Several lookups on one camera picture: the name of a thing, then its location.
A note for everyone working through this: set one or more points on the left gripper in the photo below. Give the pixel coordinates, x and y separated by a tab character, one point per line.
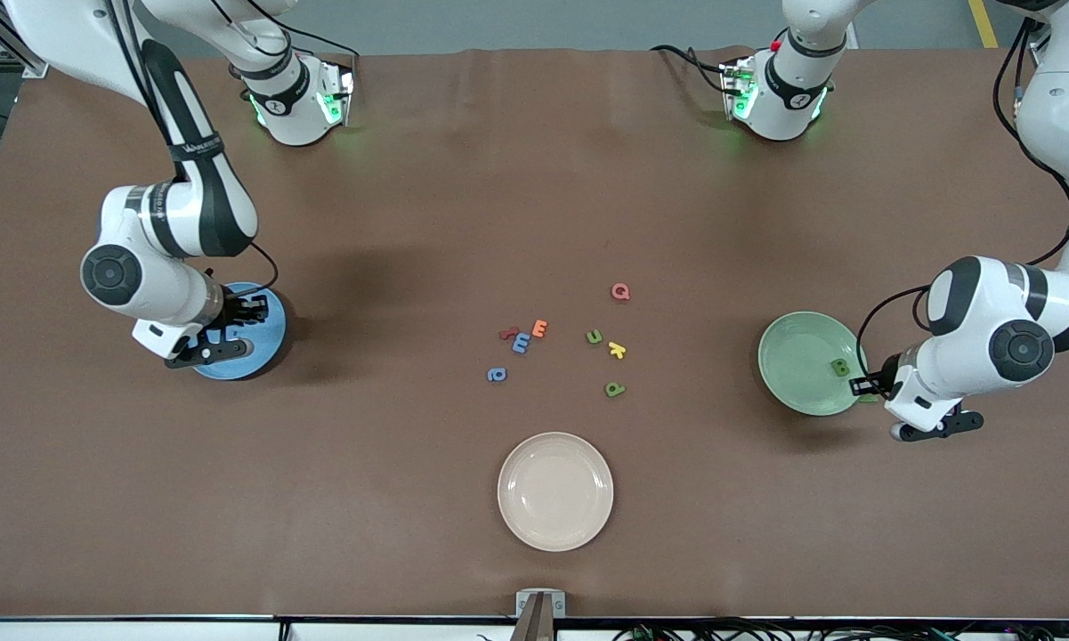
882	375

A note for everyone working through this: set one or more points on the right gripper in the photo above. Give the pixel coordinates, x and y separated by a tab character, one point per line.
235	312

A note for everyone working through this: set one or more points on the green letter B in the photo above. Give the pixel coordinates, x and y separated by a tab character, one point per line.
841	366

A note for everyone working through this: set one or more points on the blue letter a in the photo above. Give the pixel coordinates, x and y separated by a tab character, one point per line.
502	375

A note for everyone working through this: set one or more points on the blue letter m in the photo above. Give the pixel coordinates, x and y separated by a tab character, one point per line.
521	343

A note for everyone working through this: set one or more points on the green letter p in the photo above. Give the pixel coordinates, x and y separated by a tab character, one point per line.
614	393

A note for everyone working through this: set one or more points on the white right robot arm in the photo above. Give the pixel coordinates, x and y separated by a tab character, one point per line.
156	294

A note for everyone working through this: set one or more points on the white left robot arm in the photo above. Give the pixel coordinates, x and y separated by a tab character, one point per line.
1059	116

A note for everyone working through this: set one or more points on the blue plate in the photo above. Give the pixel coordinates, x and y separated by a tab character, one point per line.
263	352

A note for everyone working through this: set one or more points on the green plate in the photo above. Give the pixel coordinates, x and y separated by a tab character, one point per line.
801	356

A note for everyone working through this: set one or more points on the orange letter E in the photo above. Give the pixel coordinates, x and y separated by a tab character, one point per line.
538	328

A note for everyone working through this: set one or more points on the brown table cover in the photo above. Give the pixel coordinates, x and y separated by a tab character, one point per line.
534	205

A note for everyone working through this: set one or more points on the yellow letter k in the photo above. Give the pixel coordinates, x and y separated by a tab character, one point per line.
617	350

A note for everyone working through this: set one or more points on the pink letter Q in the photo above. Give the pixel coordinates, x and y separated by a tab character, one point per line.
613	290

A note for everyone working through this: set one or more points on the beige plate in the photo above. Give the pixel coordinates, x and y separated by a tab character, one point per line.
555	491

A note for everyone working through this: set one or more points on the yellow floor tape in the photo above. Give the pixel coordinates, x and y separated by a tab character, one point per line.
984	22

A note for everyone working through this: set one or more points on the aluminium frame profile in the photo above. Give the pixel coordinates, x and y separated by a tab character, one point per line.
31	64

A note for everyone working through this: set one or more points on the grey metal camera bracket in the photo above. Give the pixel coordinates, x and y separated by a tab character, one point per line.
540	616

